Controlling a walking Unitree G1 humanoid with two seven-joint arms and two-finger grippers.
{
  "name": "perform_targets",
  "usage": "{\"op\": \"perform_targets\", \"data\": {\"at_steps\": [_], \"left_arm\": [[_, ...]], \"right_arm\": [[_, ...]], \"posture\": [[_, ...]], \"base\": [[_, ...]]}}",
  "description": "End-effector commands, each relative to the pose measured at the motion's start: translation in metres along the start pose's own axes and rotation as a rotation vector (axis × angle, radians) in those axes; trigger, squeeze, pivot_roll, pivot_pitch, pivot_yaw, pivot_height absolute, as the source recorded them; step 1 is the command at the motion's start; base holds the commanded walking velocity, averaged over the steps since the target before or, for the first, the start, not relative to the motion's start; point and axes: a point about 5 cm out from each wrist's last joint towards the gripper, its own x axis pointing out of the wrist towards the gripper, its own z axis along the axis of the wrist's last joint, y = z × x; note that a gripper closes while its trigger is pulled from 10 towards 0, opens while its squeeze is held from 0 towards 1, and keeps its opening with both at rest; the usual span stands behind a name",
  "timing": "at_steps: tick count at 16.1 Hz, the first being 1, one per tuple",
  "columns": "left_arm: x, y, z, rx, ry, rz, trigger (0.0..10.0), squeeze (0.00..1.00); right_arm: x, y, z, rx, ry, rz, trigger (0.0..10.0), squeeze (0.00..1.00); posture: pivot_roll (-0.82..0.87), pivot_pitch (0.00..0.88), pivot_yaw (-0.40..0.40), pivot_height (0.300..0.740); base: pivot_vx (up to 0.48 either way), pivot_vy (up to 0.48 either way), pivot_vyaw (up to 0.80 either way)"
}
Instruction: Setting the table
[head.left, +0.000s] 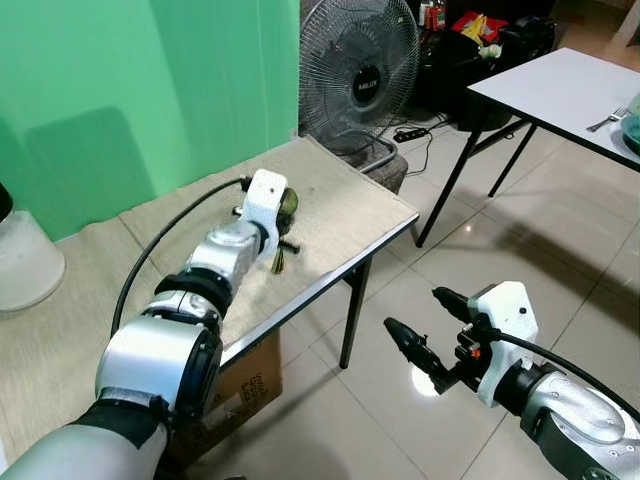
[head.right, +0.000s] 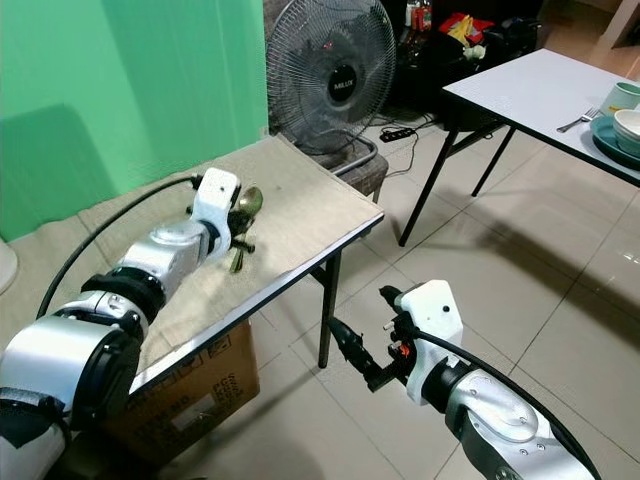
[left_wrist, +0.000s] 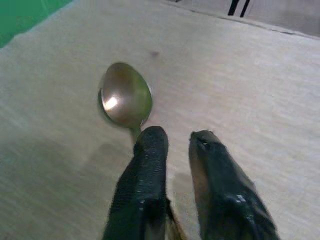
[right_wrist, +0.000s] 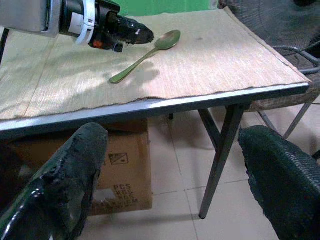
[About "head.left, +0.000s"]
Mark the black metal floor fan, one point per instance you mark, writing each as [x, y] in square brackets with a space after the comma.
[365, 80]

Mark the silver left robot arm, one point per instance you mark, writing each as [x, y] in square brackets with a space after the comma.
[150, 360]

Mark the folding table with black legs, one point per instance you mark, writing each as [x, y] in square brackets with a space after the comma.
[352, 310]

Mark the brown cardboard box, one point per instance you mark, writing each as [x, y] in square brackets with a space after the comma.
[245, 385]

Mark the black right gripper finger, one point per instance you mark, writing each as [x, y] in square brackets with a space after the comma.
[410, 345]
[452, 300]

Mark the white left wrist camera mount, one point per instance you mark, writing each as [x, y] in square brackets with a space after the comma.
[265, 200]

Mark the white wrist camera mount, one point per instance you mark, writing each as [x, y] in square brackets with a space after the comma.
[265, 200]
[510, 315]

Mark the white plastic jar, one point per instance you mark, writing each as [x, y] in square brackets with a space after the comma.
[25, 265]

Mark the teal plate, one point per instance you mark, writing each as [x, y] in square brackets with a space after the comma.
[633, 135]

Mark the silver fork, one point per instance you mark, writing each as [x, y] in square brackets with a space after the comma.
[605, 122]

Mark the white table with black legs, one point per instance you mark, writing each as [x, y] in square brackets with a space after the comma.
[560, 90]

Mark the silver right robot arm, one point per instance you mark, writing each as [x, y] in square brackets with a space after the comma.
[580, 420]

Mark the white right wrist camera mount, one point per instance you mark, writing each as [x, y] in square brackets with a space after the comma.
[510, 315]

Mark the brown woven stool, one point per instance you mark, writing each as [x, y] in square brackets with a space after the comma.
[390, 172]

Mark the olive metal spoon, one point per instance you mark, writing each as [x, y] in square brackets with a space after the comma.
[290, 203]

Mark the red bag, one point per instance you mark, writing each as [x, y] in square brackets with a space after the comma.
[470, 25]

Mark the black power strip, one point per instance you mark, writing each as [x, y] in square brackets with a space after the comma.
[410, 133]

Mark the black cabinet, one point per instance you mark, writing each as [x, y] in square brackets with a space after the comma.
[450, 80]

